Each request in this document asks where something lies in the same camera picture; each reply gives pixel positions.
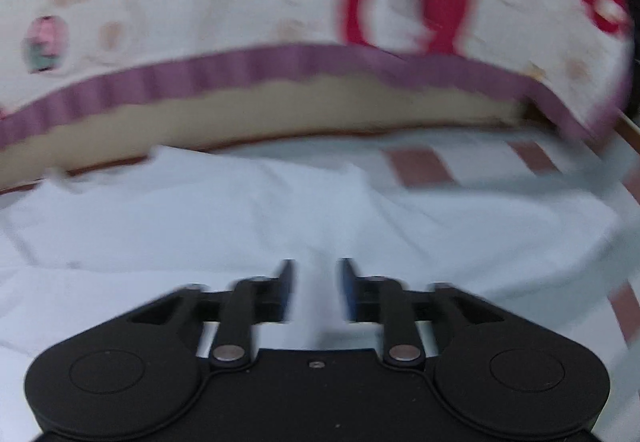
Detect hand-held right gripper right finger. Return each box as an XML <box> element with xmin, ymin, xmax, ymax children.
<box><xmin>339</xmin><ymin>258</ymin><xmax>506</xmax><ymax>368</ymax></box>

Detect checked bed sheet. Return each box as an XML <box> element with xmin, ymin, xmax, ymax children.
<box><xmin>380</xmin><ymin>127</ymin><xmax>640</xmax><ymax>358</ymax></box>

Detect white garment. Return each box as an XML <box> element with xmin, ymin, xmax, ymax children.
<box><xmin>0</xmin><ymin>144</ymin><xmax>621</xmax><ymax>373</ymax></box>

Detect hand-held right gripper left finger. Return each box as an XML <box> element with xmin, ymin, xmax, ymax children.
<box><xmin>127</xmin><ymin>259</ymin><xmax>297</xmax><ymax>369</ymax></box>

